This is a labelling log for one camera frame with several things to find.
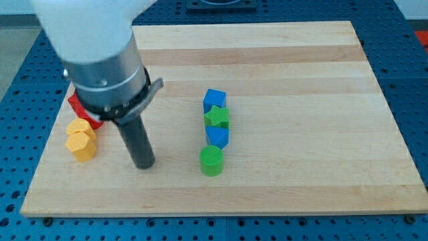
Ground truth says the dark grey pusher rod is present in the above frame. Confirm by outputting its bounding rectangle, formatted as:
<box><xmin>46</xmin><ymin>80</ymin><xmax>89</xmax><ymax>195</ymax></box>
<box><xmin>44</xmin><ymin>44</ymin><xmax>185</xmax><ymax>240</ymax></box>
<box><xmin>116</xmin><ymin>116</ymin><xmax>155</xmax><ymax>169</ymax></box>

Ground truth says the silver cylindrical tool flange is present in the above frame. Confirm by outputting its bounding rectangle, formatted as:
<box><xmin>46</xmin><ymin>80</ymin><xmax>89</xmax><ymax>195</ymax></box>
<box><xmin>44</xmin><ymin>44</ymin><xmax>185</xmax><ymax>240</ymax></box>
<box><xmin>64</xmin><ymin>37</ymin><xmax>164</xmax><ymax>125</ymax></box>

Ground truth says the green cylinder block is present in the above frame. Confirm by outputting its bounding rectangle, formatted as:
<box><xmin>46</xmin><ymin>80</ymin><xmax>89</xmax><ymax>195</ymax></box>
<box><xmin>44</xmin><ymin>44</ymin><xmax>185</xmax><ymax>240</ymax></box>
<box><xmin>199</xmin><ymin>145</ymin><xmax>224</xmax><ymax>177</ymax></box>

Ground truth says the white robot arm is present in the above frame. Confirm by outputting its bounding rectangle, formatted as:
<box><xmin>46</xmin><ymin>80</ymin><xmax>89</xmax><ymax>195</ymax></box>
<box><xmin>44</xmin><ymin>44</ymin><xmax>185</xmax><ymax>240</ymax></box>
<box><xmin>31</xmin><ymin>0</ymin><xmax>164</xmax><ymax>169</ymax></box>

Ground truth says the red block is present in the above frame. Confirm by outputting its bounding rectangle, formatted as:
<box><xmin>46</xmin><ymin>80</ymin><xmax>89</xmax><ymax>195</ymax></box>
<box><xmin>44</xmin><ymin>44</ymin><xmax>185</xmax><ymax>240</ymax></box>
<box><xmin>68</xmin><ymin>92</ymin><xmax>104</xmax><ymax>130</ymax></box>

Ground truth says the yellow hexagon block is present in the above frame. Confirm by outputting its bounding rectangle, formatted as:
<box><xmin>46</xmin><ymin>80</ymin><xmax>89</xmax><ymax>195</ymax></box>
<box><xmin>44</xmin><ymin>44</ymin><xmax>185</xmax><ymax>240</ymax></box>
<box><xmin>65</xmin><ymin>132</ymin><xmax>97</xmax><ymax>162</ymax></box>

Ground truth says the yellow rounded block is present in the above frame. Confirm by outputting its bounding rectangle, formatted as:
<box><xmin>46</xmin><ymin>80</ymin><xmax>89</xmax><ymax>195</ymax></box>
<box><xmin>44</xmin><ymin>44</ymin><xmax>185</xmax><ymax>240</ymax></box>
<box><xmin>66</xmin><ymin>118</ymin><xmax>96</xmax><ymax>141</ymax></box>

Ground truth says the blue triangular block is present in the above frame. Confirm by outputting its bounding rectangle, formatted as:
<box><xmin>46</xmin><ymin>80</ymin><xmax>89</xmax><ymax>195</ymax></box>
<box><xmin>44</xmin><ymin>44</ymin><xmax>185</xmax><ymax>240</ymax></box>
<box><xmin>205</xmin><ymin>127</ymin><xmax>229</xmax><ymax>149</ymax></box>

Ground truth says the green star block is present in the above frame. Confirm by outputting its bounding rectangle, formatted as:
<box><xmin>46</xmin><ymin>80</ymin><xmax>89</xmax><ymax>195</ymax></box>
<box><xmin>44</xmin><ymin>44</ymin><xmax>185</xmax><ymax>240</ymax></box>
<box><xmin>204</xmin><ymin>106</ymin><xmax>230</xmax><ymax>129</ymax></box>

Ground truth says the blue cube block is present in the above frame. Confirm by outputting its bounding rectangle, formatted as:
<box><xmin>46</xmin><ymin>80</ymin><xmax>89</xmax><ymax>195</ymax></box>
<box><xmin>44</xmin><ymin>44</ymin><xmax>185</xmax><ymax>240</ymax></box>
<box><xmin>203</xmin><ymin>89</ymin><xmax>227</xmax><ymax>113</ymax></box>

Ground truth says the light wooden board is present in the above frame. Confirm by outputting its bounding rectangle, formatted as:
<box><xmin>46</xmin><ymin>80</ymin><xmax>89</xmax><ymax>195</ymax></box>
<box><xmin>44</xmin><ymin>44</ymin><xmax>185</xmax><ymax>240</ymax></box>
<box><xmin>21</xmin><ymin>21</ymin><xmax>427</xmax><ymax>218</ymax></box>

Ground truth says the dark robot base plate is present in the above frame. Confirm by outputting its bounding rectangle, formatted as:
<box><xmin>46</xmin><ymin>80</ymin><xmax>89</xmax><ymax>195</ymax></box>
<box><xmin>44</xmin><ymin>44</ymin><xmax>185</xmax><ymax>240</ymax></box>
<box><xmin>185</xmin><ymin>0</ymin><xmax>258</xmax><ymax>11</ymax></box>

